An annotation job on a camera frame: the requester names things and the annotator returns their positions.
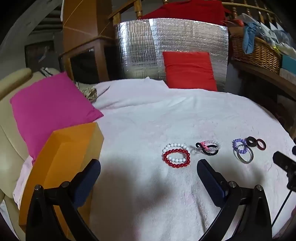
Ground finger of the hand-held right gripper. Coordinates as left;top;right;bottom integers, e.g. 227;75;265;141
272;151;296;192

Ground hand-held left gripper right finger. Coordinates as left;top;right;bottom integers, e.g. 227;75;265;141
196;159;273;241

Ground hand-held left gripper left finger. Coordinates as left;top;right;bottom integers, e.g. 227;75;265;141
25;159;102;241

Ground maroon hair tie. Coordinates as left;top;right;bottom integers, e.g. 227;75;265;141
255;138;266;151

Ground orange cardboard box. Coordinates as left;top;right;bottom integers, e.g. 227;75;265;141
18;122;104;235

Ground white bead bracelet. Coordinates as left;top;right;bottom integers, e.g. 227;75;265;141
162;143;189;164

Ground silver bangle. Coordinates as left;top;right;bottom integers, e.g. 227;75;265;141
236;144;253;164

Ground pink pillow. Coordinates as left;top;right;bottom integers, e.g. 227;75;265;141
10;72;104;163

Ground beige sofa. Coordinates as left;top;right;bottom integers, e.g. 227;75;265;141
0;67;60;241

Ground white textured blanket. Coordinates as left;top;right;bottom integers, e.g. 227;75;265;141
13;77;296;241

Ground patterned beige cloth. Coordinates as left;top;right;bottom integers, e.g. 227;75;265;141
77;82;110;102

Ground teal box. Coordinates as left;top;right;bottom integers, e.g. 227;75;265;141
281;54;296;70

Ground wicker basket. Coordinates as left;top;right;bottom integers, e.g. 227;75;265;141
231;35;282;75

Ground red pillow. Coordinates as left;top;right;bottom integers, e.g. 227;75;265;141
162;51;218;92

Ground striped cloth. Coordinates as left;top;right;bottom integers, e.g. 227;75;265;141
38;67;60;77

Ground wooden cabinet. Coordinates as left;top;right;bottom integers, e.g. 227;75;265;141
59;36;119;82

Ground blue cloth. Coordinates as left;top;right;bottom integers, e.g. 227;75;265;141
243;22;263;54

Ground clear plastic bags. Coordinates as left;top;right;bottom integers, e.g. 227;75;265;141
240;13;296;56

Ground silver foil insulation sheet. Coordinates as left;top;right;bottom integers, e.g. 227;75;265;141
116;19;229;92

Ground wooden railing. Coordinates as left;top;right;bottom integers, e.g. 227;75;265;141
109;0;284;26

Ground large red cushion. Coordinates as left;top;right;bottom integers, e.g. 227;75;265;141
140;0;232;26

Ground black hair tie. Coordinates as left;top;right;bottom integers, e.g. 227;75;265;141
195;142;220;156

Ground pink bead bracelet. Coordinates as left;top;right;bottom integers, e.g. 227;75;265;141
200;140;214;151

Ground clear bead bracelet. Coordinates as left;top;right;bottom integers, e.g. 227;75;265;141
207;139;220;150

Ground purple bead bracelet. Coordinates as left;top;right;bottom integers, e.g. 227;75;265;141
232;138;247;155

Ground thin black cable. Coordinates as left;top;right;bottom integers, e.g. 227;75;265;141
271;189;292;227

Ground red bead bracelet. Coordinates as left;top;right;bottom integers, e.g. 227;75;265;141
162;149;191;168

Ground dark picture frame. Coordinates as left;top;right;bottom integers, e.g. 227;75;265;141
24;40;56;70

